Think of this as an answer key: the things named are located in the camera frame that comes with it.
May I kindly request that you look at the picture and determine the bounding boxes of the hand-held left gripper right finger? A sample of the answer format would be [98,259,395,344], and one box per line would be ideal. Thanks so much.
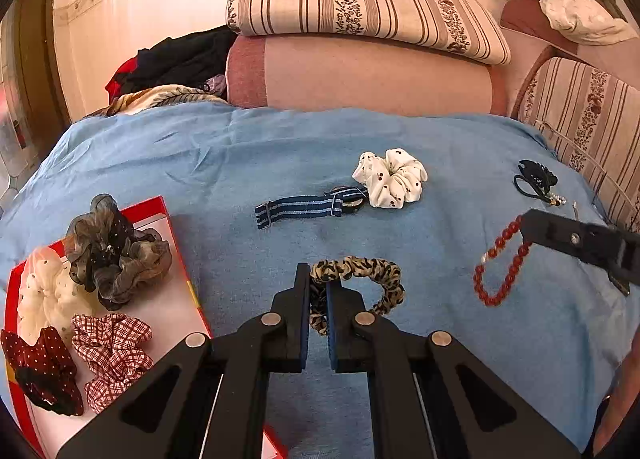
[325,281,583,459]

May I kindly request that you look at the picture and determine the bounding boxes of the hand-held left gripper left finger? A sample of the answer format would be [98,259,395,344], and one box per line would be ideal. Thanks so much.
[55,262,312,459]

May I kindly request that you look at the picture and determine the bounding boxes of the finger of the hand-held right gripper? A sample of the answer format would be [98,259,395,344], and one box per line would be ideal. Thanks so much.
[520,209,640,296]

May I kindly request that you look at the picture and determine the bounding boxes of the leopard print scrunchie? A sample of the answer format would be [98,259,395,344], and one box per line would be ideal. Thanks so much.
[307,255,407,337]

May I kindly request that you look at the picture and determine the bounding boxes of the red bead bracelet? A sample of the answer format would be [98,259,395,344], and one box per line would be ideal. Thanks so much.
[473,215,533,308]

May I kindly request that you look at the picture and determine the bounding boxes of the red cardboard box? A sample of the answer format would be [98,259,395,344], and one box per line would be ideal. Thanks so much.
[0,195,288,459]

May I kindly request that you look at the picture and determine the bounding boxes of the grey sheer scrunchie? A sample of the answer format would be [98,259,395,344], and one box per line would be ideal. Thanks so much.
[64,194,173,312]

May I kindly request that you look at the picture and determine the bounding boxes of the cream dotted sheer scrunchie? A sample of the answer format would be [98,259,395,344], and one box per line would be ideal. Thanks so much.
[16,245,106,347]

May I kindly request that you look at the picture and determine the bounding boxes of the blue blanket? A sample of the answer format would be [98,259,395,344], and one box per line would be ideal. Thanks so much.
[0,103,640,459]

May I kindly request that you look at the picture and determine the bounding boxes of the blue striped elastic belt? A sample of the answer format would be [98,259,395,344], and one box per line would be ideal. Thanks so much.
[254,185,369,231]

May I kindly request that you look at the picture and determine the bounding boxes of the striped floral sofa cushion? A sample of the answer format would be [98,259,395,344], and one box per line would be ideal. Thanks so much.
[515,56,640,235]

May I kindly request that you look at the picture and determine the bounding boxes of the white cherry print scrunchie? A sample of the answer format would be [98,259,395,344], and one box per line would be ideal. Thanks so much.
[351,148,429,210]

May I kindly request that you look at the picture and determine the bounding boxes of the red plaid scrunchie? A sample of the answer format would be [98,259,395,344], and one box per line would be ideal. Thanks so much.
[71,313,155,415]

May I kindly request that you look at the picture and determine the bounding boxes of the white cloth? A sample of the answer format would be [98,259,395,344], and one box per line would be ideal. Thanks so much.
[539,0,635,46]

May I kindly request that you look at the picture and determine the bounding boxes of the pink sofa armrest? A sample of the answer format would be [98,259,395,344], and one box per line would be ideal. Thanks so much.
[500,0,640,104]

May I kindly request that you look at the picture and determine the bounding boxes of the pink bolster cushion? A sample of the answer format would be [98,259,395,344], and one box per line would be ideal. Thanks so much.
[225,34,508,117]

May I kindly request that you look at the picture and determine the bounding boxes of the dark red dotted scrunchie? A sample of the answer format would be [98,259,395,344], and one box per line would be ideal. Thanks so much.
[0,326,85,417]

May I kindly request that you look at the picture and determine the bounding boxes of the brown patterned scarf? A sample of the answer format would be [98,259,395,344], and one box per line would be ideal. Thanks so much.
[82,85,228,120]

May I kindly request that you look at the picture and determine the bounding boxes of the black cloth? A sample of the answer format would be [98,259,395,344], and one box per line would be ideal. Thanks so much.
[120,25,238,96]

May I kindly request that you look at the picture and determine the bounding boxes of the red cloth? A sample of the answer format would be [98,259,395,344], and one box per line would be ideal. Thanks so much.
[104,58,141,97]

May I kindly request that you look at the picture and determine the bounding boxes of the wooden door with glass panel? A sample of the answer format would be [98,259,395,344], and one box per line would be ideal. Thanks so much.
[0,4,68,174]

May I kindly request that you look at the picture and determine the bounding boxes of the black beaded hair tie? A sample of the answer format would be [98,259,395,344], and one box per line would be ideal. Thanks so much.
[513,159,567,207]

